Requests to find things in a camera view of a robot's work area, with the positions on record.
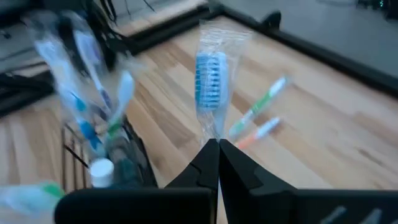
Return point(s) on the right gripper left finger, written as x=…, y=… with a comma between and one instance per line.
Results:
x=199, y=177

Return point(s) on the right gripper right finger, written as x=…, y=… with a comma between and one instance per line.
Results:
x=242, y=186

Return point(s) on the orange toothbrush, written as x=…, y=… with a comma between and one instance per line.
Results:
x=258, y=133

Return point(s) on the small white-capped mouthwash bottle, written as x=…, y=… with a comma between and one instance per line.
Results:
x=102, y=172

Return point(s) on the blue toothbrush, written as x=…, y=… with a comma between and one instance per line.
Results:
x=211, y=81

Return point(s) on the clear plastic cup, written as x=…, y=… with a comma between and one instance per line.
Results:
x=71, y=102

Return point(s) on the purple toothbrush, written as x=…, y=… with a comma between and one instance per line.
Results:
x=93, y=62

